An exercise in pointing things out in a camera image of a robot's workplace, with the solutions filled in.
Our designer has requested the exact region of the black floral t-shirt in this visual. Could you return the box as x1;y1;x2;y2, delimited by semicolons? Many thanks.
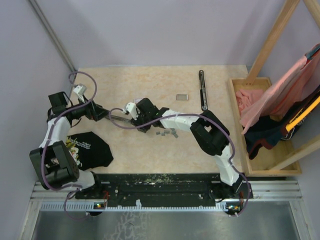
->
65;131;114;171

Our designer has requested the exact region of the black silver stapler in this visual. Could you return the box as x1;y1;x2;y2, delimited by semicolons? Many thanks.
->
104;110;133;125
199;69;208;111

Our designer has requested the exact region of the red staple box sleeve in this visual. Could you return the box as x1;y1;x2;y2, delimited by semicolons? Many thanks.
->
134;98;142;103

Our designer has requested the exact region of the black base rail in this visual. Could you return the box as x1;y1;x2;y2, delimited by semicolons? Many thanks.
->
75;173;253;208

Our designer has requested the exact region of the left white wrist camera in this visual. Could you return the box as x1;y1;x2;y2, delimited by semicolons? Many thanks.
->
72;84;87;96

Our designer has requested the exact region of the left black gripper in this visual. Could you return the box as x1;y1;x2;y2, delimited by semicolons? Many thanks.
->
66;94;111;122

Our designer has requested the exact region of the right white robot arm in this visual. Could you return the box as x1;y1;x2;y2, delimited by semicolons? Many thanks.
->
125;98;252;198

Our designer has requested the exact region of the dark navy garment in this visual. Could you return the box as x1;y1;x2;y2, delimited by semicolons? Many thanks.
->
244;92;320;160

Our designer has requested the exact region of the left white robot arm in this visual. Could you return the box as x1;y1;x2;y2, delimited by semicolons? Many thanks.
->
29;92;109;199

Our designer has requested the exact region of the wooden rack frame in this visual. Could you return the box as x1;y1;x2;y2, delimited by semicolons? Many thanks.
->
243;0;320;170

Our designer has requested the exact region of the grey staple box tray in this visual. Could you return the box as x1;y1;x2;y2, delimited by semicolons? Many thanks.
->
176;94;189;101

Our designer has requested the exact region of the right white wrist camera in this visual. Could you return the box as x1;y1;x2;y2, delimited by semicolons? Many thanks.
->
122;102;139;120

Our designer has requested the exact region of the wooden tray box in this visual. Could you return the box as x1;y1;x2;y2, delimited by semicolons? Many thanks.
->
227;77;301;177

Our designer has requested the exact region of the pink cloth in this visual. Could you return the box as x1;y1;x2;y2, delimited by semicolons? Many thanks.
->
235;44;320;135

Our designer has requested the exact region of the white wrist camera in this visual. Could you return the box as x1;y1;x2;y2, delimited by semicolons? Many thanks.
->
72;84;87;96
122;102;139;120

